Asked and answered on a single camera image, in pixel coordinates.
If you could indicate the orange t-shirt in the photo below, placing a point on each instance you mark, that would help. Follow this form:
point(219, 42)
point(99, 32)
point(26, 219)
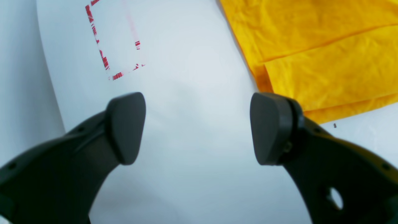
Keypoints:
point(337, 58)

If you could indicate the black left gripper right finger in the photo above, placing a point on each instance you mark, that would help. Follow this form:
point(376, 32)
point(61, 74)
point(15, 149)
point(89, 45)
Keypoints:
point(339, 181)

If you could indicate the red tape rectangle marking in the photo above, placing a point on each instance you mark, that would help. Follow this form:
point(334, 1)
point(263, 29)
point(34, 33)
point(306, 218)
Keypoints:
point(116, 36)

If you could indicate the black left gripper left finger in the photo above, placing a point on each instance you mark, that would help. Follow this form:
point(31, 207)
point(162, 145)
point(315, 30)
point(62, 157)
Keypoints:
point(57, 182)

